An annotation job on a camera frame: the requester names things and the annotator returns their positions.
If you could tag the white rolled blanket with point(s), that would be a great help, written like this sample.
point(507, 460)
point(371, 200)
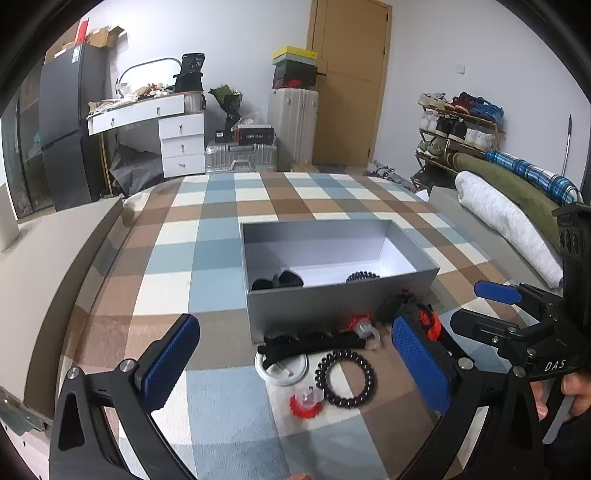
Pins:
point(503, 217)

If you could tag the white suitcase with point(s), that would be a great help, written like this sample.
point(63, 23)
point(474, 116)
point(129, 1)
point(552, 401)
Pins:
point(293, 124)

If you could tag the black paper bag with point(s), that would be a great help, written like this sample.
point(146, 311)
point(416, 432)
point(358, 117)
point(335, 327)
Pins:
point(189, 74)

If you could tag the wooden door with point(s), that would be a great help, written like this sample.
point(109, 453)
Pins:
point(346, 92)

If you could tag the metal bracket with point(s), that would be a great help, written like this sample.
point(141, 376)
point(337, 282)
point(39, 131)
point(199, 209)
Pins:
point(21, 413)

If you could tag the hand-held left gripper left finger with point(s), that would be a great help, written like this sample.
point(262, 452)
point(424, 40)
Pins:
point(171, 364)

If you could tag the green rolled blanket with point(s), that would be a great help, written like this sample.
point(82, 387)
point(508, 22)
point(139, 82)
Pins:
point(517, 194)

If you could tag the wooden shoe rack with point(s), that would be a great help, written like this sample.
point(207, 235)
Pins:
point(425, 173)

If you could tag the yellow lid shoe box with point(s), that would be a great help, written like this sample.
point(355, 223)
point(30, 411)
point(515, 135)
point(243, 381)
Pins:
point(295, 55)

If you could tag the blue plaid blanket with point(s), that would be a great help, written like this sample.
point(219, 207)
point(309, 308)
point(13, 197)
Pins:
point(535, 173)

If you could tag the glass door cabinet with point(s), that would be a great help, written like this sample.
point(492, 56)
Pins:
point(25, 138)

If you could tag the person's right hand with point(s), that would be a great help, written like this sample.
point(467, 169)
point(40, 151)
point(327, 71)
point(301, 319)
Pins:
point(575, 386)

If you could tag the cardboard boxes pile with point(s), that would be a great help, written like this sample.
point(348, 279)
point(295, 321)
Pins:
point(99, 39)

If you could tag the oval mirror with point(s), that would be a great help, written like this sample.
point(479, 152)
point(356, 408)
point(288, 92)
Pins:
point(138, 76)

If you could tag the black shoe box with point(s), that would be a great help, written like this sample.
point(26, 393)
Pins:
point(293, 76)

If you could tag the black fridge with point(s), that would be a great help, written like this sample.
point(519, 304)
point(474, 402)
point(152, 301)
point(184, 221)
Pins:
point(69, 115)

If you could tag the checked blanket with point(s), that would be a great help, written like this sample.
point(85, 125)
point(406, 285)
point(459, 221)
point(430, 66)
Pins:
point(221, 240)

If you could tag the small black box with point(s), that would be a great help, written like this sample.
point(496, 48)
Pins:
point(224, 136)

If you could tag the white ribbed container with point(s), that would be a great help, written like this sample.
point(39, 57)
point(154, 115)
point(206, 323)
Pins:
point(194, 102)

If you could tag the dark cloth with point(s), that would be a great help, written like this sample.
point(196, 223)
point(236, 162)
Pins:
point(136, 170)

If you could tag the small black hair claw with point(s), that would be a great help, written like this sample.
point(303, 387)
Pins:
point(288, 279)

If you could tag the large black hair claw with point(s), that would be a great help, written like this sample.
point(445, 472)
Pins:
point(323, 344)

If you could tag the white dressing table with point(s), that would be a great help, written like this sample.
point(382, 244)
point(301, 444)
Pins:
point(182, 138)

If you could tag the grey cardboard box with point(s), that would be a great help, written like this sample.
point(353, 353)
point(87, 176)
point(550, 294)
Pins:
point(323, 314)

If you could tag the beige bed frame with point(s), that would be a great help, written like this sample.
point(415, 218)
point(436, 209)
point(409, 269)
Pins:
point(46, 277)

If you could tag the dark wrapped flower bouquet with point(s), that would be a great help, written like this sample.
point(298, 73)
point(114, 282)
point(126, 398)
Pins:
point(228, 104)

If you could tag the silver suitcase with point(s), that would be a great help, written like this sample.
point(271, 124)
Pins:
point(240, 157)

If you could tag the rows of shoes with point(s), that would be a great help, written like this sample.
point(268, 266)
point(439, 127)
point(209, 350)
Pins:
point(461, 115)

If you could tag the metal pole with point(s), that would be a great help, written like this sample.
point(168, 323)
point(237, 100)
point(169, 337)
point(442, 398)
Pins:
point(567, 143)

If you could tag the black and red box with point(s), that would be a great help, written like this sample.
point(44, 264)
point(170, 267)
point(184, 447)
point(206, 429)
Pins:
point(254, 135)

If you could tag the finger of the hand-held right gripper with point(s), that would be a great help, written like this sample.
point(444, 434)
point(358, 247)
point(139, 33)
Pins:
point(496, 290)
point(480, 328)

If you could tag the red cap clear cup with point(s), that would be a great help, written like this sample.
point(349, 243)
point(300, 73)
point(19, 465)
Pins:
point(362, 325)

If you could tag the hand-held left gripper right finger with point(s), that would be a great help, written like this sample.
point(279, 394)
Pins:
point(420, 364)

